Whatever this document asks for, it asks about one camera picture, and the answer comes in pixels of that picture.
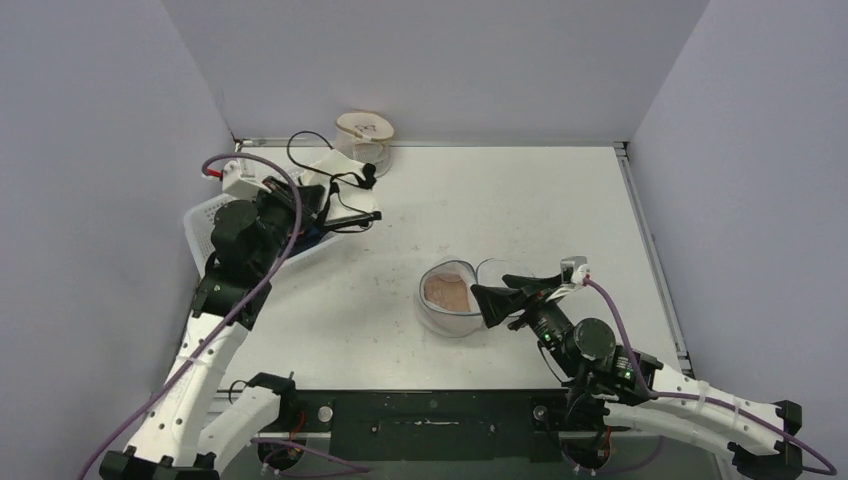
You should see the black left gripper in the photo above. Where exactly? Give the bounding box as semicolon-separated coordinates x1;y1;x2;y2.
251;176;326;273

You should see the beige lace bra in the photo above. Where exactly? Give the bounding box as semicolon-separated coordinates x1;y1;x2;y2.
424;273;471;313

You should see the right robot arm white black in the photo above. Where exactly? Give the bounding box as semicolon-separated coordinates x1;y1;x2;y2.
470;266;803;479

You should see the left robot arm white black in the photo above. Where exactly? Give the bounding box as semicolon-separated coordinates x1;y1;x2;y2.
98;177;326;479

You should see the navy blue bra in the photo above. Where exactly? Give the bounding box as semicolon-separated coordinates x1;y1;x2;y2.
291;227;334;257

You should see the white mesh bag beige trim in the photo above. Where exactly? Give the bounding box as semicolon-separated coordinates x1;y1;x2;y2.
334;110;395;177

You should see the white perforated plastic basket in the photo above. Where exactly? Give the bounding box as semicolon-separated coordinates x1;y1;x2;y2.
183;193;343;277

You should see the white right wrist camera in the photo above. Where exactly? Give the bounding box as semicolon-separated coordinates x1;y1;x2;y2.
560;256;590;288

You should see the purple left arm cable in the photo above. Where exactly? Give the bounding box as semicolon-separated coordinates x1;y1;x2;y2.
78;152;372;480

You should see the aluminium front frame rail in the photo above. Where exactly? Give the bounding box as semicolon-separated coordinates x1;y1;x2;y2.
135;390;735;439

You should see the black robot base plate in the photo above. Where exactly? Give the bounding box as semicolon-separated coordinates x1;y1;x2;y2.
262;389;606;462

